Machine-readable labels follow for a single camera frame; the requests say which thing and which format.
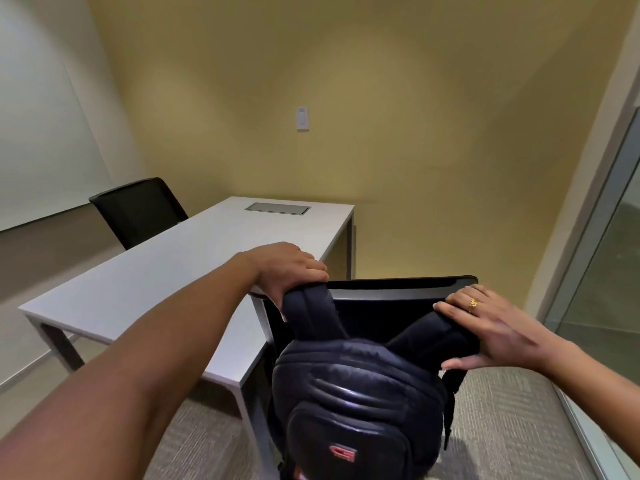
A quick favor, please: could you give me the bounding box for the person's left hand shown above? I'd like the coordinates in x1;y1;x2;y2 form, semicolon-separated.
245;242;330;321

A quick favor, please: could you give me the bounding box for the person's right hand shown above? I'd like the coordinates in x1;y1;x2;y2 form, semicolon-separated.
432;284;566;375

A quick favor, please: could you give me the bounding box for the black mesh office chair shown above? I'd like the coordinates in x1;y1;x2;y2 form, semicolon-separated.
259;275;479;480
89;177;189;251

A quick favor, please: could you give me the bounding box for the black backpack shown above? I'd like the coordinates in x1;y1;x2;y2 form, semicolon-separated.
267;284;481;480

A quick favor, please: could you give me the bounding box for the person's left forearm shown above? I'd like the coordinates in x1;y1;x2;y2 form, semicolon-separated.
0;252;271;480

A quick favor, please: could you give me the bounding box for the white table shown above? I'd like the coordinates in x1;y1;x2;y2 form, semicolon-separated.
19;196;355;480

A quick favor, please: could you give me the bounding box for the grey table cable hatch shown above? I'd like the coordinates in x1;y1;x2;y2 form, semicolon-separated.
245;202;312;215

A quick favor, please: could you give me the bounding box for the frosted glass wall panel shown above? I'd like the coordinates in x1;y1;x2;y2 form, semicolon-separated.
542;107;640;480

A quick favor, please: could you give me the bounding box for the white wall whiteboard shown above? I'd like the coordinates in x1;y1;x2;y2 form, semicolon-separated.
0;0;113;233

